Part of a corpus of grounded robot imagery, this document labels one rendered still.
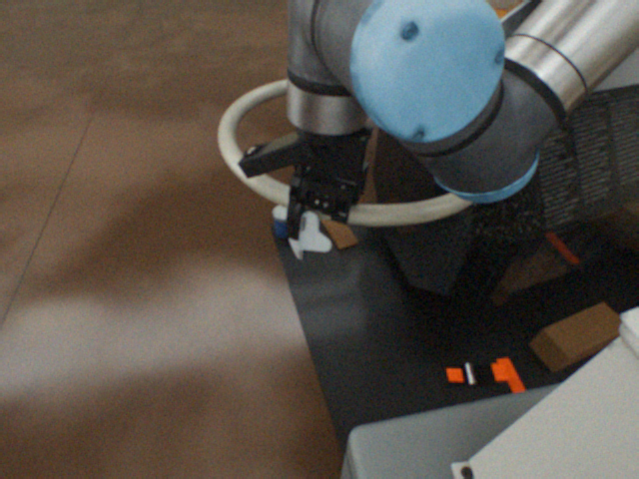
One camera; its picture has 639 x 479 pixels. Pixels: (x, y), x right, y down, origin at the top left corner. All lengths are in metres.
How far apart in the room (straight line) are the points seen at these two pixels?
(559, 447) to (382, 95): 0.25
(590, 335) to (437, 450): 1.20
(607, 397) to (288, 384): 1.23
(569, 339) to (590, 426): 1.32
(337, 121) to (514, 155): 0.17
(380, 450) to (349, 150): 0.34
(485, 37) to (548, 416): 0.24
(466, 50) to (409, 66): 0.04
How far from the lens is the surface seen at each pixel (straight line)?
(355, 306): 1.55
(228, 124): 0.68
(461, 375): 1.48
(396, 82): 0.24
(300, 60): 0.38
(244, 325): 1.54
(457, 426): 0.51
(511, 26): 1.10
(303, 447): 1.35
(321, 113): 0.39
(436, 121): 0.27
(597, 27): 0.39
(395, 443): 0.48
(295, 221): 0.47
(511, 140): 0.36
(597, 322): 1.69
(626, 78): 1.44
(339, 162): 0.44
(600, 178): 1.28
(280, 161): 0.46
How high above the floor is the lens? 1.31
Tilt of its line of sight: 47 degrees down
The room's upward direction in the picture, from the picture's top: straight up
